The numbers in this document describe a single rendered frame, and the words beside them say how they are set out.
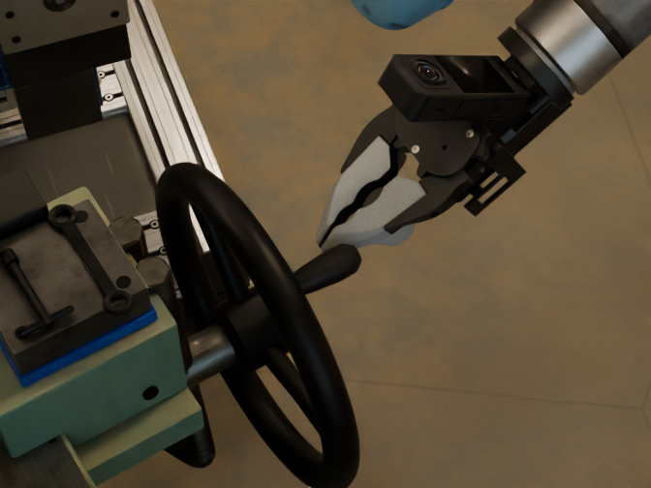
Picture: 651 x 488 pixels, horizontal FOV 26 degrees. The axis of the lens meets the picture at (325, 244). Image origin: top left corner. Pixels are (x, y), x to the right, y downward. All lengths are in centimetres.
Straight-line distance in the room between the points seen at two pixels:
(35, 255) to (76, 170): 105
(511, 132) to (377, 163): 10
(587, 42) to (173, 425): 40
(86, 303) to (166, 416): 14
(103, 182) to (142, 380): 101
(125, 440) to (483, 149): 33
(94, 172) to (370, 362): 48
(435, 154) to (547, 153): 126
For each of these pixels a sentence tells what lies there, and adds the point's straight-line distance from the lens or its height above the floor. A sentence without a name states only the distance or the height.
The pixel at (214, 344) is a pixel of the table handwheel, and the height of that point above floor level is 83.
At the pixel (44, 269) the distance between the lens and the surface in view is 94.
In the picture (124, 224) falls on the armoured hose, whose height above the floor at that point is 97.
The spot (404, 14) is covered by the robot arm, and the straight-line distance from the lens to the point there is 97.
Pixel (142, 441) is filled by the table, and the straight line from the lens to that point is 102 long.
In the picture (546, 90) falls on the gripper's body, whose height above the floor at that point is 101.
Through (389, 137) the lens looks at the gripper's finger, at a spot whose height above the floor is 96.
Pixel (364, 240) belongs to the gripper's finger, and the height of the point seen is 92.
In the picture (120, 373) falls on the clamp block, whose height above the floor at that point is 94.
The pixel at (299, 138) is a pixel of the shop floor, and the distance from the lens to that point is 227.
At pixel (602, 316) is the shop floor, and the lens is 212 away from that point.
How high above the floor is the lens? 177
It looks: 56 degrees down
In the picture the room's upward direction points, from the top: straight up
